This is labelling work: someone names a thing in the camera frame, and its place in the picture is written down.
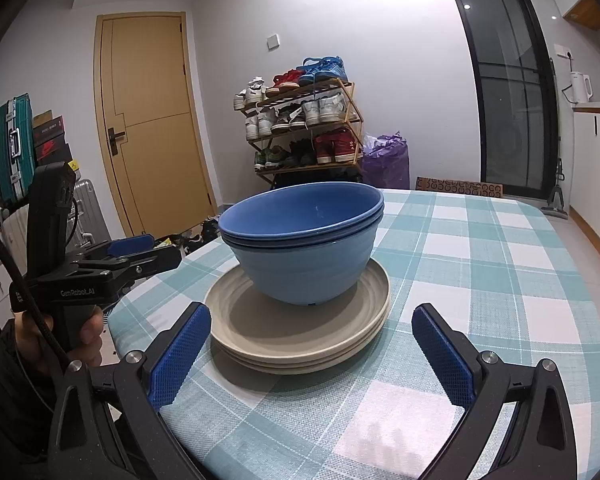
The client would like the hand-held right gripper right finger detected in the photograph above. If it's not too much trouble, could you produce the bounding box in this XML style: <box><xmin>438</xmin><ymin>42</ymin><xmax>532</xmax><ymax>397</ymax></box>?
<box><xmin>411</xmin><ymin>304</ymin><xmax>581</xmax><ymax>480</ymax></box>

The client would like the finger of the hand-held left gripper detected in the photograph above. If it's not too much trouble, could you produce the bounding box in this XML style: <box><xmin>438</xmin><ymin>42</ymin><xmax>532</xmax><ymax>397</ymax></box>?
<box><xmin>67</xmin><ymin>234</ymin><xmax>156</xmax><ymax>261</ymax></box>
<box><xmin>80</xmin><ymin>246</ymin><xmax>183</xmax><ymax>281</ymax></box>

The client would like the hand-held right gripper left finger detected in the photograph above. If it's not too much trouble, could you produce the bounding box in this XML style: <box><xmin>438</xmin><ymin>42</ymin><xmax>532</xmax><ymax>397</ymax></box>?
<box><xmin>47</xmin><ymin>301</ymin><xmax>213</xmax><ymax>480</ymax></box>

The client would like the blue bowl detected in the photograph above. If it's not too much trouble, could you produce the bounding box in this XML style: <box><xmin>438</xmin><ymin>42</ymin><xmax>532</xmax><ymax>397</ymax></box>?
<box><xmin>218</xmin><ymin>182</ymin><xmax>385</xmax><ymax>239</ymax></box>
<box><xmin>222</xmin><ymin>207</ymin><xmax>385</xmax><ymax>252</ymax></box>
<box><xmin>227</xmin><ymin>220</ymin><xmax>383</xmax><ymax>307</ymax></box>

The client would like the person's left hand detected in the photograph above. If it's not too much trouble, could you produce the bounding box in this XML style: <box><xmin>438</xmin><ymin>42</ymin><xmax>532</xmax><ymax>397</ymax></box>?
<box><xmin>15</xmin><ymin>305</ymin><xmax>103</xmax><ymax>368</ymax></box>

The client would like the silver suitcase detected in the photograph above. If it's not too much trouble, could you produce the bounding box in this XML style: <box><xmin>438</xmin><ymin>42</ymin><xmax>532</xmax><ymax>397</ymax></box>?
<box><xmin>65</xmin><ymin>177</ymin><xmax>111</xmax><ymax>256</ymax></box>

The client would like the pile of dark shoes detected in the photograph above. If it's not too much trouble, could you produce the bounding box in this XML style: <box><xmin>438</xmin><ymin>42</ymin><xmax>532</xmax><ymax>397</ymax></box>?
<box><xmin>155</xmin><ymin>217</ymin><xmax>231</xmax><ymax>256</ymax></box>

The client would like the black box yellow mark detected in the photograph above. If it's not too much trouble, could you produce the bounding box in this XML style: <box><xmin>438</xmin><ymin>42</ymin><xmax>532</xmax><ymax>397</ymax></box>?
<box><xmin>36</xmin><ymin>157</ymin><xmax>77</xmax><ymax>177</ymax></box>

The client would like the red black shoe box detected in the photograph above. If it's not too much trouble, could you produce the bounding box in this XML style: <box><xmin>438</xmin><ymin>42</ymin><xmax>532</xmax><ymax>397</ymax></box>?
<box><xmin>34</xmin><ymin>132</ymin><xmax>73</xmax><ymax>162</ymax></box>

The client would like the teal white checked tablecloth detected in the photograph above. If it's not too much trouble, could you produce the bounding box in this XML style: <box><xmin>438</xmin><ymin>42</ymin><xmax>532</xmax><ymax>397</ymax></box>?
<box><xmin>107</xmin><ymin>187</ymin><xmax>600</xmax><ymax>480</ymax></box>

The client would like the teal suitcase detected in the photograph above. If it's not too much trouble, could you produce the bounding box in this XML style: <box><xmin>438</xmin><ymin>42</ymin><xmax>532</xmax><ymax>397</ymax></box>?
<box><xmin>0</xmin><ymin>92</ymin><xmax>36</xmax><ymax>206</ymax></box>

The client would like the brown shoe box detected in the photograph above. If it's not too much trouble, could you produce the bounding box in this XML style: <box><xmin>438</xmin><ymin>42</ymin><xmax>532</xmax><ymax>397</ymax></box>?
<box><xmin>32</xmin><ymin>111</ymin><xmax>66</xmax><ymax>133</ymax></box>

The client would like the wooden door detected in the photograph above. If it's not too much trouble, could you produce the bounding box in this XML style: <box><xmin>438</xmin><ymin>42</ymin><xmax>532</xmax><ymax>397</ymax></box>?
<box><xmin>94</xmin><ymin>11</ymin><xmax>218</xmax><ymax>238</ymax></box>

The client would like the brown patterned doormat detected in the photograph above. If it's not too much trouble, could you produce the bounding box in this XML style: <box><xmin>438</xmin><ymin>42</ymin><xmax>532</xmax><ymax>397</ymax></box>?
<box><xmin>415</xmin><ymin>176</ymin><xmax>505</xmax><ymax>196</ymax></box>

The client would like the upright vacuum cleaner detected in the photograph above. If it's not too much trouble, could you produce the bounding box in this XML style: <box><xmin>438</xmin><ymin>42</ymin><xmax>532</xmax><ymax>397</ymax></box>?
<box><xmin>540</xmin><ymin>157</ymin><xmax>571</xmax><ymax>218</ymax></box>

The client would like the purple plastic bag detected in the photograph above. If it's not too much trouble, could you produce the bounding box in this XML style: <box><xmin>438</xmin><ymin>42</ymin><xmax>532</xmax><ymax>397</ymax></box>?
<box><xmin>361</xmin><ymin>132</ymin><xmax>411</xmax><ymax>191</ymax></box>

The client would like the wooden shoe rack with shoes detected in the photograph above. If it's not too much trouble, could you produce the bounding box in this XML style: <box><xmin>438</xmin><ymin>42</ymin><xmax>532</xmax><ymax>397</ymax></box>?
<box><xmin>232</xmin><ymin>56</ymin><xmax>363</xmax><ymax>171</ymax></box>

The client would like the white kitchen cabinet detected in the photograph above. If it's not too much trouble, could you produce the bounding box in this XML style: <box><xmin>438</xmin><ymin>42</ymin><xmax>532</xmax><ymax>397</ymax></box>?
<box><xmin>570</xmin><ymin>102</ymin><xmax>600</xmax><ymax>261</ymax></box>

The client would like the black framed glass door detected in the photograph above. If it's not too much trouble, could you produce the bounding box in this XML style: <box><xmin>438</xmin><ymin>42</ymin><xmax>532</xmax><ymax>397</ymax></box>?
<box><xmin>440</xmin><ymin>0</ymin><xmax>571</xmax><ymax>201</ymax></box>

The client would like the white electric kettle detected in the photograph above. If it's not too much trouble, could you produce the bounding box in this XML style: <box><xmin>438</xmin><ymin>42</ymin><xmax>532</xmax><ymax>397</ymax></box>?
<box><xmin>570</xmin><ymin>71</ymin><xmax>595</xmax><ymax>105</ymax></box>

